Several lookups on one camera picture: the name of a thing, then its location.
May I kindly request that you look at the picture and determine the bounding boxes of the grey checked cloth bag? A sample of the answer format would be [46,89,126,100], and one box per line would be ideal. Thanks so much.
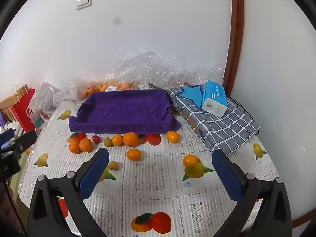
[168,85,260,155]

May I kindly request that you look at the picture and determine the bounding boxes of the blue star-shaped paper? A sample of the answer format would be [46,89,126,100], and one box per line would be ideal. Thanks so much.
[178,84,205,109]

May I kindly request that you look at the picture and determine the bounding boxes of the white plastic bag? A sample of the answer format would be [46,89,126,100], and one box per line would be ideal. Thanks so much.
[28,81,61,116]

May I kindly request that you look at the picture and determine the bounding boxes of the clear bag of tangerines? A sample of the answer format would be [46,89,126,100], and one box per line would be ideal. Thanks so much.
[74,79,135,102]

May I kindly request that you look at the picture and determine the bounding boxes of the thin black cord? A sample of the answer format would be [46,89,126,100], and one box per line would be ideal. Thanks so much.
[223,96,256,139]

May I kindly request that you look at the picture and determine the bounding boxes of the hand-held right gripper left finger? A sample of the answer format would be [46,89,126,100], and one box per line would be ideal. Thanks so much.
[28,148,110,237]

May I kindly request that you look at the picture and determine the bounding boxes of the red paper bag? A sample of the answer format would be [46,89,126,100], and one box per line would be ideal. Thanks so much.
[11,84,37,132]

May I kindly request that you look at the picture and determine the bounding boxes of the purple towel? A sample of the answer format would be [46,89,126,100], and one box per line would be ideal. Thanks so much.
[69,89,182,135]

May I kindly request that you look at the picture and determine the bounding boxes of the translucent plastic bag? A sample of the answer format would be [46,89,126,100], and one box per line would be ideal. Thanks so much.
[53,79,99,106]

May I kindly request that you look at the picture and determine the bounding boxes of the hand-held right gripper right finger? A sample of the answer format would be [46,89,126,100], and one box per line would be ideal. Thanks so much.
[212,149,292,237]

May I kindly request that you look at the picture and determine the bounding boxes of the brown wooden door frame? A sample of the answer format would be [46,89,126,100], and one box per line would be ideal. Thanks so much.
[223,0,245,97]

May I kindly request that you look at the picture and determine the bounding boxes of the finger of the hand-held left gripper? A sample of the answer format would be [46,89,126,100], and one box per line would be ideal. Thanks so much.
[0,128,15,146]
[11,130,38,154]

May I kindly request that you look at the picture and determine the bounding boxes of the blue tissue pack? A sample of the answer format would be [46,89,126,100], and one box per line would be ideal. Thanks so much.
[201,80,228,118]

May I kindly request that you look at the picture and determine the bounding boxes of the teal and red carton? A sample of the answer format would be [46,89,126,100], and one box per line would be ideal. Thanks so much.
[31,111,51,129]

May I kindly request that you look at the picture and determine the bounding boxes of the white wall light switch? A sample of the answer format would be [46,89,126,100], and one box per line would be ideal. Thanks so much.
[76,0,92,11]

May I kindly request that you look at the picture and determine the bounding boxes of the lace tablecloth with printed pictures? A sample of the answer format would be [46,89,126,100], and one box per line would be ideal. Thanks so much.
[18,104,280,237]

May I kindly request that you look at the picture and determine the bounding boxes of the crumpled clear plastic bag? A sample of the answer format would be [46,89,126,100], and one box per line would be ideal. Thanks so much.
[106,51,223,89]

